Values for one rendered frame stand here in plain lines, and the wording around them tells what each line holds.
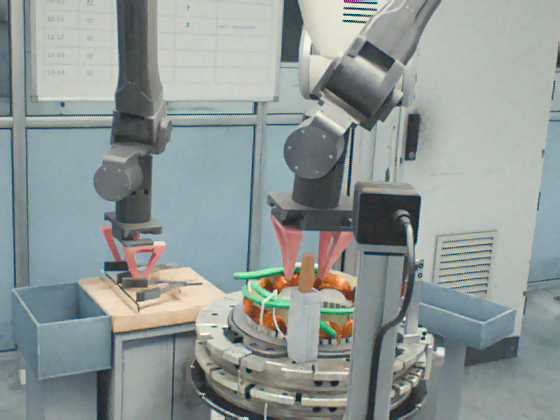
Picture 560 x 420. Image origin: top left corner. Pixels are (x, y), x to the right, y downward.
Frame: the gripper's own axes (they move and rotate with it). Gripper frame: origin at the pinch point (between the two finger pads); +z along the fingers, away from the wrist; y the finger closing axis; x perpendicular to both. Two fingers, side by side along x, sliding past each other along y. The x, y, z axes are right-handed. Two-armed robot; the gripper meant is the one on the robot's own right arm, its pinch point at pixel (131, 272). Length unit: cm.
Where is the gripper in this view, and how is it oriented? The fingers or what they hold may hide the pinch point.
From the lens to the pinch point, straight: 138.4
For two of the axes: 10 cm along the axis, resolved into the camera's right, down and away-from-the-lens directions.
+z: -0.7, 9.6, 2.6
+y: 4.9, 2.6, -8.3
